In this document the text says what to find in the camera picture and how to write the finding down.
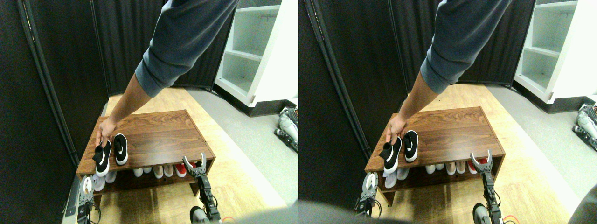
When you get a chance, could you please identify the black shoe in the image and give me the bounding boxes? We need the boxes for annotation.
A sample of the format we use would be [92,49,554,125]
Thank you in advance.
[114,133,128,166]
[379,137,402,174]
[404,130,419,162]
[92,140,112,177]

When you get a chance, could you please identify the person's hand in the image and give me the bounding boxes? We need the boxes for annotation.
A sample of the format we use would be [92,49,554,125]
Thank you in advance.
[96,117,118,149]
[385,114,409,146]

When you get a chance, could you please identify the grey curtain stand foot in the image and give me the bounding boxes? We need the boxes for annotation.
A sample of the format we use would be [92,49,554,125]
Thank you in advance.
[64,176,80,217]

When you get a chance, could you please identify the brown shoe rack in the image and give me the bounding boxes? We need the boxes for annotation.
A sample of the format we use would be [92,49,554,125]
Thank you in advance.
[365,106,506,207]
[76,110,216,210]

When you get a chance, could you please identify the person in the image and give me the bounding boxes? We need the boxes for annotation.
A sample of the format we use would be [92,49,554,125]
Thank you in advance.
[567,184,597,224]

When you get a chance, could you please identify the white shelf unit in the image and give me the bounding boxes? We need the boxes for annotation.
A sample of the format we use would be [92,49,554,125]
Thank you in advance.
[215,0,299,117]
[513,0,597,114]

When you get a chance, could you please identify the black curtain stand pole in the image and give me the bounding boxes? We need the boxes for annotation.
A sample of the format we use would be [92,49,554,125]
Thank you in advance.
[16,0,79,167]
[301,0,372,161]

